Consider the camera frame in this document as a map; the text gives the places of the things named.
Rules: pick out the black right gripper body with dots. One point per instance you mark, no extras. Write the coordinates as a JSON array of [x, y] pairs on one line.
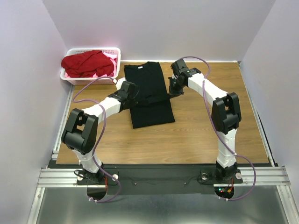
[[175, 87]]

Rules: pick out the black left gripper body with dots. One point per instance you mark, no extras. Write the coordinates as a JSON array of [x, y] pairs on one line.
[[131, 102]]

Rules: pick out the black t shirt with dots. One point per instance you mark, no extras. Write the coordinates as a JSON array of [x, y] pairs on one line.
[[153, 102]]

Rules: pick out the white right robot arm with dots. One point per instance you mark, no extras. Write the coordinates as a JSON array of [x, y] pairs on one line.
[[223, 110]]

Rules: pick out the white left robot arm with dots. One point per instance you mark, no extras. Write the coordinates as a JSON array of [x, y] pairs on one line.
[[84, 129]]

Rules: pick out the red t shirt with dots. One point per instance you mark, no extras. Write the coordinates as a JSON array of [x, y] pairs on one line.
[[88, 64]]

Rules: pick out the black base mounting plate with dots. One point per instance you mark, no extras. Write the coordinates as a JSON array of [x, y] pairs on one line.
[[156, 180]]

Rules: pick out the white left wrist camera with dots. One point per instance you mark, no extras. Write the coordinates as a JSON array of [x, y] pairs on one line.
[[118, 83]]

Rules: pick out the aluminium frame rail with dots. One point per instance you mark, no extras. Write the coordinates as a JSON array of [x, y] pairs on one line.
[[51, 177]]

